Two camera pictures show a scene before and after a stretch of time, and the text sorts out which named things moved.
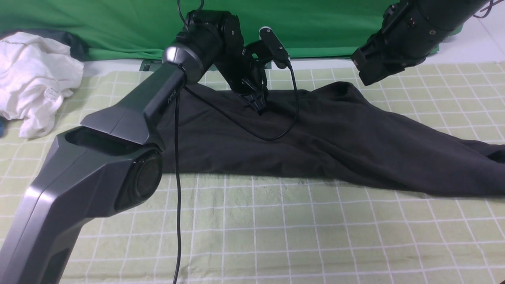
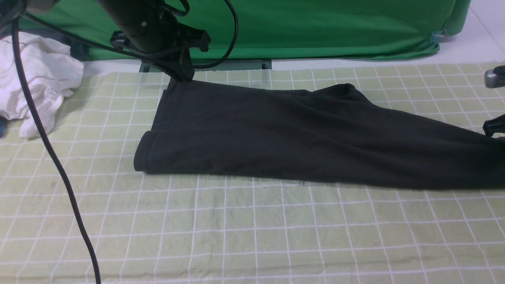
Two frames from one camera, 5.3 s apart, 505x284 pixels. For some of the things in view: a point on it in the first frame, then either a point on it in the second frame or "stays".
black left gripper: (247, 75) -> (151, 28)
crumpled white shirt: (36, 72) stays
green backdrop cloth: (139, 30) stays
